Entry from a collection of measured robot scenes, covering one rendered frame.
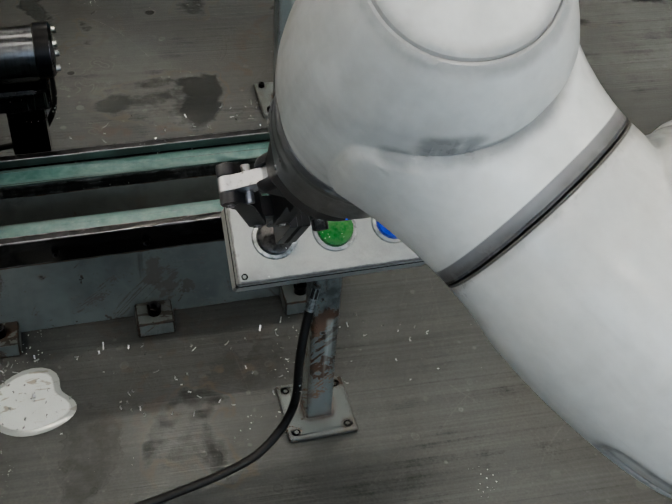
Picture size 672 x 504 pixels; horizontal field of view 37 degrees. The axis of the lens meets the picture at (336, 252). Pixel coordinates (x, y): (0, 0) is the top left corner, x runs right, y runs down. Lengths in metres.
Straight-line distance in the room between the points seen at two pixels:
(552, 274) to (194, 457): 0.66
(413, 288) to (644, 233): 0.78
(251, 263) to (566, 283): 0.46
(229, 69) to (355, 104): 1.13
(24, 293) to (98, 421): 0.16
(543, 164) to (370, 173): 0.07
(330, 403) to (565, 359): 0.63
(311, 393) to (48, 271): 0.30
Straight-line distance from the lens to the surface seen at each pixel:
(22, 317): 1.11
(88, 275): 1.07
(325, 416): 1.02
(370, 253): 0.83
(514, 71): 0.34
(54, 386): 1.07
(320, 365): 0.96
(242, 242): 0.81
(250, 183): 0.59
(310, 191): 0.49
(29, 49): 1.12
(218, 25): 1.59
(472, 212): 0.38
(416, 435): 1.02
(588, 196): 0.39
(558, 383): 0.41
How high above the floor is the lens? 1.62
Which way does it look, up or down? 43 degrees down
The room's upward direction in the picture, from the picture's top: 4 degrees clockwise
